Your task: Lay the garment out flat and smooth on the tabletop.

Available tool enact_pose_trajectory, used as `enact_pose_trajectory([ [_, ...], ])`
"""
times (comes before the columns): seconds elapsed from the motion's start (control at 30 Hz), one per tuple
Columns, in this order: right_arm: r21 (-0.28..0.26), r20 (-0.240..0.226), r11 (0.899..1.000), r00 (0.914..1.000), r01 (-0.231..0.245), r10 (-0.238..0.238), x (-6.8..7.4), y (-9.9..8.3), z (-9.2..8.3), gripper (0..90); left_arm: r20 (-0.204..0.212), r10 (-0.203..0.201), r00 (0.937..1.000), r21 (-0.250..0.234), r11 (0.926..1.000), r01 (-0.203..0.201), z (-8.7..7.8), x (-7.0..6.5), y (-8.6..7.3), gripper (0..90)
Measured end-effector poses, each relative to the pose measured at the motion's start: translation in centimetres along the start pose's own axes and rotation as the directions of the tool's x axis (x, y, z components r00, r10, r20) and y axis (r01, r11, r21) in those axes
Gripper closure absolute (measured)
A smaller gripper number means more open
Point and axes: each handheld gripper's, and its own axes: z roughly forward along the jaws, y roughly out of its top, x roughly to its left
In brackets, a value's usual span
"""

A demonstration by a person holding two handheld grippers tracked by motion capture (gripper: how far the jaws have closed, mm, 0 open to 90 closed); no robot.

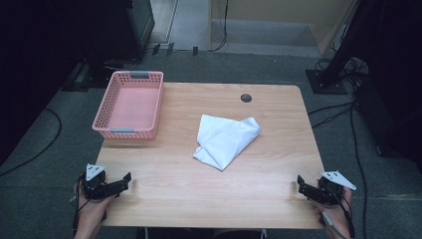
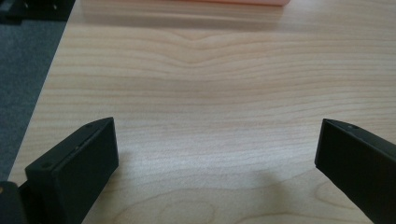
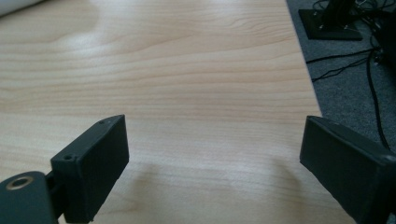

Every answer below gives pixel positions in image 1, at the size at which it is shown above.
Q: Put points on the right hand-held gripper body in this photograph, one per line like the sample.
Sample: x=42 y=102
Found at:
x=331 y=192

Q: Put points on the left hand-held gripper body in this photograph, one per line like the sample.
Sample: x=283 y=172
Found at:
x=96 y=186

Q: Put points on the white cloth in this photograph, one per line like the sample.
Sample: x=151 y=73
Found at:
x=225 y=139

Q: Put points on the pink plastic basket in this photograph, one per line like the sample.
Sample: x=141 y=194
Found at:
x=132 y=106

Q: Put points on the small black floor block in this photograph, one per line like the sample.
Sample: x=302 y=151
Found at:
x=156 y=48
x=195 y=50

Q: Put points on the black cabinet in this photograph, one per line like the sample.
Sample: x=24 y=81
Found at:
x=126 y=26

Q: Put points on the black slanted stand pole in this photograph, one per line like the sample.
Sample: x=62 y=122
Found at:
x=348 y=36

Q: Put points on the black stand base plate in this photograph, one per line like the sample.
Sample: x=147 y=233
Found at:
x=323 y=83

